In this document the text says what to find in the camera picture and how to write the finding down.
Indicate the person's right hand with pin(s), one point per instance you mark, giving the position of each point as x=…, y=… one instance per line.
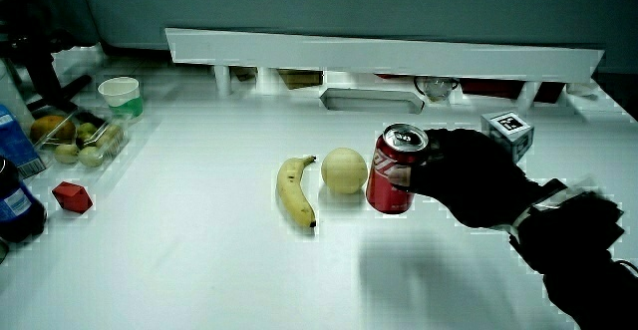
x=473, y=180

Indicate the red cola can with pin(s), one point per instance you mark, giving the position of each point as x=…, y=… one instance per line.
x=391, y=180

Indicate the person's right forearm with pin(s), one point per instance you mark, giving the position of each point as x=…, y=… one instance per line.
x=583, y=250

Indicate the wide dark red box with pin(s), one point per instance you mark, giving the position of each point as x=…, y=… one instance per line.
x=491, y=88

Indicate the clear glass cup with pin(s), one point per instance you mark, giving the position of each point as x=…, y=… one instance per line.
x=436, y=88

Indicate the small dark red box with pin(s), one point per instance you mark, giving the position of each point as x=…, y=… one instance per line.
x=549, y=92

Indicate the white shallow tray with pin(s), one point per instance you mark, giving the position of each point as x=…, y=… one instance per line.
x=371, y=100

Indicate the pale yellow round fruit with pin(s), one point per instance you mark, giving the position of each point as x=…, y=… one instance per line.
x=344, y=170

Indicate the white shelf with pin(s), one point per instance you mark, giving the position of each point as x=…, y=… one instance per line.
x=379, y=53

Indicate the yellow banana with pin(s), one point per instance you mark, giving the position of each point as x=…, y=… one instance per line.
x=291, y=190

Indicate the brown box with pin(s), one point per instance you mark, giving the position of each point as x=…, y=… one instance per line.
x=300, y=78

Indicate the white and green paper cup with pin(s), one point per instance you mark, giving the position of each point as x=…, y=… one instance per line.
x=122, y=96

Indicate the small green fruit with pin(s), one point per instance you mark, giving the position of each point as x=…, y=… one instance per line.
x=110, y=136
x=66, y=153
x=86, y=130
x=91, y=156

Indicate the clear plastic fruit container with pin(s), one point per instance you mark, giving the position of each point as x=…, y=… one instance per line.
x=112, y=120

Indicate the red angular block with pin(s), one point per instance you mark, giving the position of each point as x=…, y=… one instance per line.
x=72, y=198

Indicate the orange fruit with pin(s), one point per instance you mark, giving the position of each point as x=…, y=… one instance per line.
x=50, y=128

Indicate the dark bottle with blue label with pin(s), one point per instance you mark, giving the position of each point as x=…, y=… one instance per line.
x=17, y=205

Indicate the blue carton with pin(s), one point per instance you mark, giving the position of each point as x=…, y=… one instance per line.
x=15, y=145

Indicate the black camera stand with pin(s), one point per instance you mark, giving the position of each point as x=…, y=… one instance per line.
x=40, y=66

